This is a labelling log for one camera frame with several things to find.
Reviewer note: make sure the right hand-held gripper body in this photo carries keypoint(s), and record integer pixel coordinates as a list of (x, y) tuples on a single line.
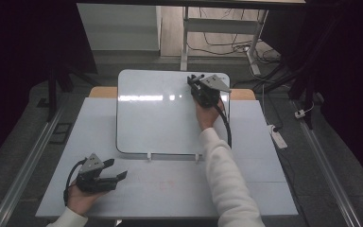
[(209, 91)]

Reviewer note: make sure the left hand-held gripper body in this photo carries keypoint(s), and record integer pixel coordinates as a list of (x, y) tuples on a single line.
[(91, 178)]

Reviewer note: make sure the white whiteboard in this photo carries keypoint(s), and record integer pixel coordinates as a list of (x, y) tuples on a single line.
[(157, 123)]

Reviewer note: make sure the person's left hand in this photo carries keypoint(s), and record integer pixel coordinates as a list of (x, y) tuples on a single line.
[(82, 198)]

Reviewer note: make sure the person's right hand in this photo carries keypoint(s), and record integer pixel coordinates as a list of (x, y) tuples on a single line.
[(208, 115)]

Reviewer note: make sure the white whiteboard support clip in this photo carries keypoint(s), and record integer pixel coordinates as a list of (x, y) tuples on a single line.
[(149, 156), (197, 157)]

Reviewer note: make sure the black floor plate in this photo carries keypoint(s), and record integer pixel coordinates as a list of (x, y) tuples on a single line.
[(60, 133)]

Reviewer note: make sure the wooden table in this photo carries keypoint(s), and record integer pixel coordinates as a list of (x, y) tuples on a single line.
[(102, 92)]

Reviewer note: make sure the white power strip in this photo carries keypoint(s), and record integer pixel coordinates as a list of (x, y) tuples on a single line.
[(278, 137)]

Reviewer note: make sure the black metal stand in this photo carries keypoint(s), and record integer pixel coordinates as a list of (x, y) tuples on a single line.
[(53, 91)]

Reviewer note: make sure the white cabinet panel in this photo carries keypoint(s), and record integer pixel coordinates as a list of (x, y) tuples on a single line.
[(119, 28)]

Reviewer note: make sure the small white plug adapter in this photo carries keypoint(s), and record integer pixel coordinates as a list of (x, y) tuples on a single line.
[(299, 113)]

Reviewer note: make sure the white desk frame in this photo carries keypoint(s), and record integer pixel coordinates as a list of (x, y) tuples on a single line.
[(220, 26)]

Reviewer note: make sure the aluminium rail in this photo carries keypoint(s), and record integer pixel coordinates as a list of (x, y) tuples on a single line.
[(25, 167), (326, 170)]

